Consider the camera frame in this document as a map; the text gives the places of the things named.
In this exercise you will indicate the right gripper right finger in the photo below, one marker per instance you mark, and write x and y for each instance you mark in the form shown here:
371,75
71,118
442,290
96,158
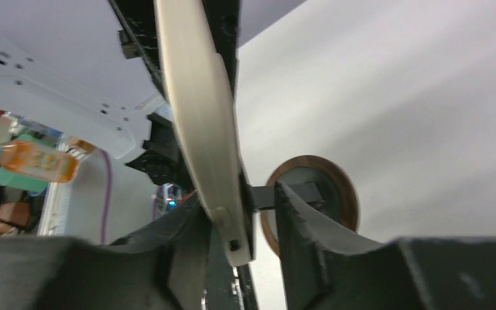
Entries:
327,266

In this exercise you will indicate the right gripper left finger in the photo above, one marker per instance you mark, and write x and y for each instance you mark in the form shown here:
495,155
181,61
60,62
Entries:
162,265

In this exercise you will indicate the wooden base phone stand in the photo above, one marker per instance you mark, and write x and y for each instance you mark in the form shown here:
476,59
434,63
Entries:
319,182

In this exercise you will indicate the cream cased phone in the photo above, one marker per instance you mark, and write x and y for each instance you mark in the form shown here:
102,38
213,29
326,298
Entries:
198,91

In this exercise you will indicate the orange bottle in background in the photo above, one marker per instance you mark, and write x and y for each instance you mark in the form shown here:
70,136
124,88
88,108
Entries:
37,161

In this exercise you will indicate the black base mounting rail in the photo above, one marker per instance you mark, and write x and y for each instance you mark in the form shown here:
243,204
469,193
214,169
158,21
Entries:
228,287

